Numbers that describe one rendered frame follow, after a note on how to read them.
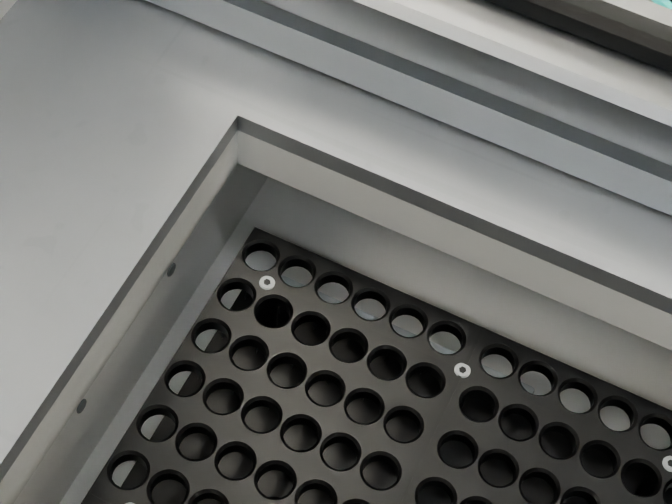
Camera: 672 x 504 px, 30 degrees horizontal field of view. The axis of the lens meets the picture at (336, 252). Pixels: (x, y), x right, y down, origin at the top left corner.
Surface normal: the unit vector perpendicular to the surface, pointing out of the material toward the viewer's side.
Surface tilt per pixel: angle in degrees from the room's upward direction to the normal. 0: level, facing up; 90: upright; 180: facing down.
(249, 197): 90
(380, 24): 90
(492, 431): 0
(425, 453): 0
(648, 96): 0
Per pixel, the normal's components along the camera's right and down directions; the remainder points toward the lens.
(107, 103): 0.06, -0.53
